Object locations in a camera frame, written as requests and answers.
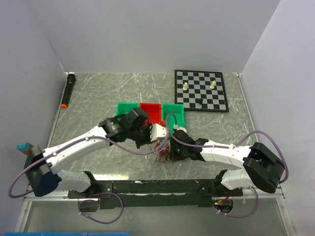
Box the cream chess piece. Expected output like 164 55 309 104
210 80 217 89
183 83 188 91

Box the left cream chess piece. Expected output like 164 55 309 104
183 83 188 91

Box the green plastic bin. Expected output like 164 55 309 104
161 103 186 127
115 102 139 120

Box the blue and orange toy block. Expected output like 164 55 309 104
16 143 33 155

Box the aluminium frame rail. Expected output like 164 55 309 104
16 188 296 236

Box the right green plastic bin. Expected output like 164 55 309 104
161 103 186 127

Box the right cream chess piece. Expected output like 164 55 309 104
210 80 217 89

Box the black and white chessboard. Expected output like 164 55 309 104
174 70 229 113

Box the red cable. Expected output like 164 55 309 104
147 140 178 164

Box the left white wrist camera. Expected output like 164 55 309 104
150 123 167 142

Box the left green plastic bin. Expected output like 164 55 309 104
115 102 139 120

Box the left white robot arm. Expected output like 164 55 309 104
24 107 155 198

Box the black marker orange cap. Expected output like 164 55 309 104
61 74 76 109

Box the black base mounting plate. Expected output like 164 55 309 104
67 178 243 209

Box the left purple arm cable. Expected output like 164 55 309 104
8 127 170 224

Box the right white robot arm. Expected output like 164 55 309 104
170 129 286 196

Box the red plastic bin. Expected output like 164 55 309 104
139 102 164 125

